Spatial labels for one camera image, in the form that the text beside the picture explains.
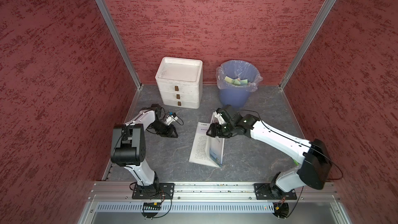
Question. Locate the clear bin liner bag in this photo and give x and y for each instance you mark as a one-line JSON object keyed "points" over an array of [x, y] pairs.
{"points": [[238, 69]]}

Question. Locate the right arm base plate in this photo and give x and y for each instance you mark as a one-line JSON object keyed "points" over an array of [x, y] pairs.
{"points": [[264, 191]]}

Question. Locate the aluminium front rail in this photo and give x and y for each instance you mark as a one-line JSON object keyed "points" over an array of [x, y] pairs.
{"points": [[202, 191]]}

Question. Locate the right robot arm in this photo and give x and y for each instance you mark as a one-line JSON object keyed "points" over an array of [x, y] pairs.
{"points": [[314, 163]]}

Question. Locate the magazine book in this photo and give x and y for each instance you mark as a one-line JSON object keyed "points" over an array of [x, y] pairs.
{"points": [[206, 150]]}

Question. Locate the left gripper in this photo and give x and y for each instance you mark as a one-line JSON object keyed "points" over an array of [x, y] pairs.
{"points": [[168, 132]]}

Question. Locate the blue trash bin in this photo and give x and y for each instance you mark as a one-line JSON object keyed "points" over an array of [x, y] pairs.
{"points": [[234, 97]]}

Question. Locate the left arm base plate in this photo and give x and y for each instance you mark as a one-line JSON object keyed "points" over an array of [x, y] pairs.
{"points": [[160, 191]]}

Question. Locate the corner aluminium post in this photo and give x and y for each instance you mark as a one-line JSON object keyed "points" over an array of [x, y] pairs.
{"points": [[311, 34], [119, 42]]}

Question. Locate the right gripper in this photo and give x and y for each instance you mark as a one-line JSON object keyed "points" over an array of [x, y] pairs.
{"points": [[215, 131]]}

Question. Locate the discarded sticky notes pile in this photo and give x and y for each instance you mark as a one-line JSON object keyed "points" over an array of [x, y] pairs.
{"points": [[240, 82]]}

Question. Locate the right corner aluminium post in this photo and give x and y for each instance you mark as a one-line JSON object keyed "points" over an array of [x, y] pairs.
{"points": [[311, 34]]}

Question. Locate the yellow sticky note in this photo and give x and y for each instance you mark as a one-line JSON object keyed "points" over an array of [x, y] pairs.
{"points": [[229, 80]]}

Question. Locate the left corner aluminium post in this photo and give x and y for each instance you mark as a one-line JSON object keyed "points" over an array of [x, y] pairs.
{"points": [[119, 42]]}

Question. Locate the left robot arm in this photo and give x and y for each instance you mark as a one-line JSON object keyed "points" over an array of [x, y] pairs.
{"points": [[128, 149]]}

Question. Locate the white three-drawer box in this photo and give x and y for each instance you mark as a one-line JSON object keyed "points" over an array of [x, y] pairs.
{"points": [[180, 82]]}

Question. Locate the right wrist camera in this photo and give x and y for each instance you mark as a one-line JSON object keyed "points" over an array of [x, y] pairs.
{"points": [[220, 118]]}

